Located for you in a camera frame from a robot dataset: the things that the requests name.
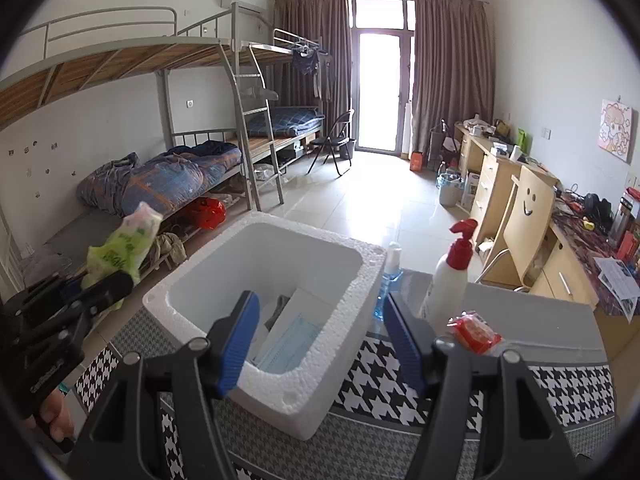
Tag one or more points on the row of toiletry bottles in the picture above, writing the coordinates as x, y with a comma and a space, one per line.
627, 230

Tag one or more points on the printed papers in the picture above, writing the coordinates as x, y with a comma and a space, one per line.
620, 285

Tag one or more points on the hanging dark clothes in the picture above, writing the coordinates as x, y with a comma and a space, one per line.
305, 62

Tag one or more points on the wooden chair with smiley face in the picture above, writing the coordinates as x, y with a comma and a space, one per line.
527, 210

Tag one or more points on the blue patterned quilt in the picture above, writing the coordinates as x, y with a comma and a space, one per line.
160, 180

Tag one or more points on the green tissue packet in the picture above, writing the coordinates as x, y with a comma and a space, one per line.
125, 245

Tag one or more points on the blue spray bottle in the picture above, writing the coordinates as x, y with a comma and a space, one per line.
390, 285

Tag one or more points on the red snack packet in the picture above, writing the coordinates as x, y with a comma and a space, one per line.
472, 332

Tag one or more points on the brown curtain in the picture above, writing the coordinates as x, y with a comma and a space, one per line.
310, 25
452, 70

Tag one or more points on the blue checked bed blanket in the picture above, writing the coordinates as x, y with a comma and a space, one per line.
290, 120

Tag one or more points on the white pump bottle red cap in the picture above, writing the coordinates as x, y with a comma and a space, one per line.
445, 285

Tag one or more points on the blue face mask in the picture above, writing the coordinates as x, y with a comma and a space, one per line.
290, 345

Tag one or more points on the grey bucket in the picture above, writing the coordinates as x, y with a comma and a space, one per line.
450, 192

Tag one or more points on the wooden desk with patterned cover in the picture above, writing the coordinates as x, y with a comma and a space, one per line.
570, 270

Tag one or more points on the green gift bag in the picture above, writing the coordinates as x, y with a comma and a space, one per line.
521, 141

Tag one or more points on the black bag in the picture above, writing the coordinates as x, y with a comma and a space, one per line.
442, 142

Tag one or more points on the houndstooth tablecloth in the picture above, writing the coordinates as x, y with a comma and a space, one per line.
550, 385

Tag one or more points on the grey metal bunk bed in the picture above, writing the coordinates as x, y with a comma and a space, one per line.
295, 42
110, 57

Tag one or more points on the pink wall poster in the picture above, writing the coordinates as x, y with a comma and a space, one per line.
615, 132

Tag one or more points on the black folding chair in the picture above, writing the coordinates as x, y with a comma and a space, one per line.
337, 135

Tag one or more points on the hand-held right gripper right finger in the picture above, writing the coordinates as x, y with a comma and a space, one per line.
405, 340

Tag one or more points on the person's left hand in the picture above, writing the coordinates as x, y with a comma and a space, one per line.
57, 412

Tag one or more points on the wooden desk with drawers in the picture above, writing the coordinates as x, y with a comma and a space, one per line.
492, 180

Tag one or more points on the orange bag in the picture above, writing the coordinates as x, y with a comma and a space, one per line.
417, 161

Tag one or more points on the white air conditioner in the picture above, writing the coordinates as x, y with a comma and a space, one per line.
242, 0

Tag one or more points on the white tissue pack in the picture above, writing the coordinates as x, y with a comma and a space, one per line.
310, 302

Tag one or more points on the white foam box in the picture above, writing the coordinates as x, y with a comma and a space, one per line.
300, 255

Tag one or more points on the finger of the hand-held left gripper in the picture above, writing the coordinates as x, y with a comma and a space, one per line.
112, 290
72, 287

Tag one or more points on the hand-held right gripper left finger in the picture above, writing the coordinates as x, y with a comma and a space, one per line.
240, 340

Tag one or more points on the glass balcony door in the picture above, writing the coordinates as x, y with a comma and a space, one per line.
382, 85

